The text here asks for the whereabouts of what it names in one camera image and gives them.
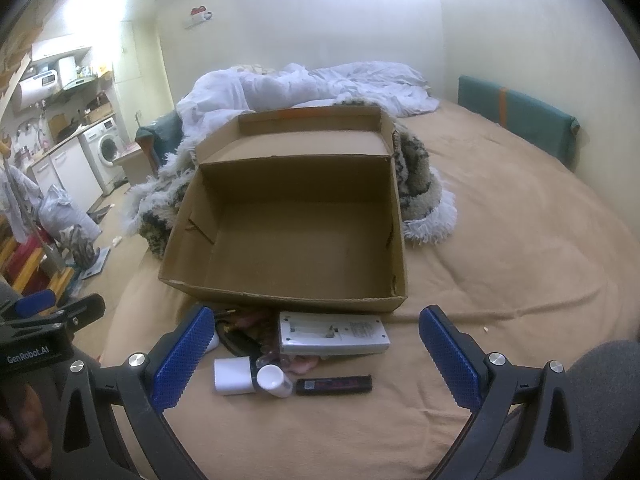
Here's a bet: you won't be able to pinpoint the white earbuds case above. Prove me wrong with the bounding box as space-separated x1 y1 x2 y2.
213 356 255 396

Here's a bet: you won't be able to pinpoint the black scissors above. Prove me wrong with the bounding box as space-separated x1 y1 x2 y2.
215 309 266 359

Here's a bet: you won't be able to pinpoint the black lighter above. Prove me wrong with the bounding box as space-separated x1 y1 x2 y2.
295 375 373 396

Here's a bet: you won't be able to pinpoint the white cap pill bottle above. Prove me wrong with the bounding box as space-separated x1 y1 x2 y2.
256 364 293 399

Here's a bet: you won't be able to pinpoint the white remote control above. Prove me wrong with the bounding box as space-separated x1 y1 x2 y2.
278 311 390 358

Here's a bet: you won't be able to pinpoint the left hand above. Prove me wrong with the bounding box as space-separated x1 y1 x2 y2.
1 385 52 470

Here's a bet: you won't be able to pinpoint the white plastic bag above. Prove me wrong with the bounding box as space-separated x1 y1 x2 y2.
38 184 102 248

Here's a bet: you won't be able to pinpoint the shaggy patterned blanket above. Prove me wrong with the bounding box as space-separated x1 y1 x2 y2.
124 122 458 258

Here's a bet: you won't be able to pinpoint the white kitchen cabinet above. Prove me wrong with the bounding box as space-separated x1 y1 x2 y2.
27 136 102 211

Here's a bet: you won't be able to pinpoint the open cardboard box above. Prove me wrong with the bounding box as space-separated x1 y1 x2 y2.
160 105 408 313

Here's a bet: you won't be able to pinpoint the white washing machine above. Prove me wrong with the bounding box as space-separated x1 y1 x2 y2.
79 116 125 196

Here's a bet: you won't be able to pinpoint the teal headboard cushion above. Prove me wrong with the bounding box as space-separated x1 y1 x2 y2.
458 75 580 168

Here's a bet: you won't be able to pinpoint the white duvet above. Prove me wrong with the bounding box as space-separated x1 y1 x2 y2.
169 61 439 167

